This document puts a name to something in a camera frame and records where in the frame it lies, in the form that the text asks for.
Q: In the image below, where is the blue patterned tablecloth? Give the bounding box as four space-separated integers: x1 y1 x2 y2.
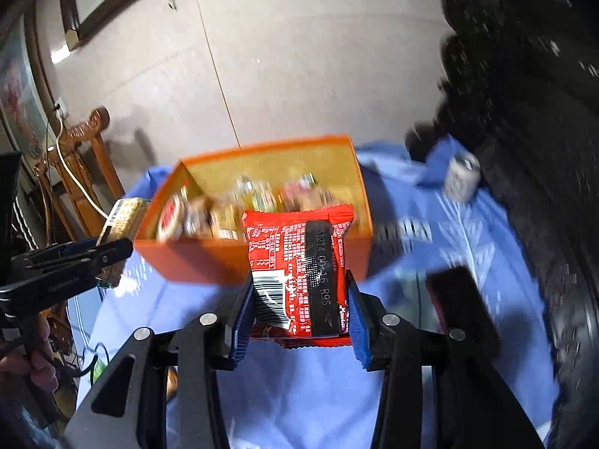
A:
68 139 559 448

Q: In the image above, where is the white cable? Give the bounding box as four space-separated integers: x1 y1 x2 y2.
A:
55 106 110 220

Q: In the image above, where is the red snack packet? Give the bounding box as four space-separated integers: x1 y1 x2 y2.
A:
243 205 354 349

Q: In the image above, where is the dark carved wooden sofa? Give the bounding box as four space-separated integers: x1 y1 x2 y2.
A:
408 0 598 448

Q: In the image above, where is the white drink can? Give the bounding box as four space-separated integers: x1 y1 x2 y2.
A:
444 151 481 203

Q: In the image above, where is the framed wall picture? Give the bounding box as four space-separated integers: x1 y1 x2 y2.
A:
0 17 55 165

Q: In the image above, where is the black cable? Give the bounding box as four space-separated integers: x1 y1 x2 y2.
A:
46 342 112 379

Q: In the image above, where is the carved wooden chair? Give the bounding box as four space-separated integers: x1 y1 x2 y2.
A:
34 104 125 237

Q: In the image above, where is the dark red smartphone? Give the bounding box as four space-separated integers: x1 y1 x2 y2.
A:
426 266 501 360

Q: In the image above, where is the person left hand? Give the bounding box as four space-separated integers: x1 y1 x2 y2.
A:
0 314 59 392

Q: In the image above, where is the beige wafer packet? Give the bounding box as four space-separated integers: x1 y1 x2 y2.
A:
97 197 150 288

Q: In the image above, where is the red white round snack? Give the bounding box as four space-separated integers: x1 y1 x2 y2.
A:
156 189 187 243

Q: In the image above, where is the orange storage box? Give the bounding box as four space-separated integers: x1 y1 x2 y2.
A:
134 136 374 286

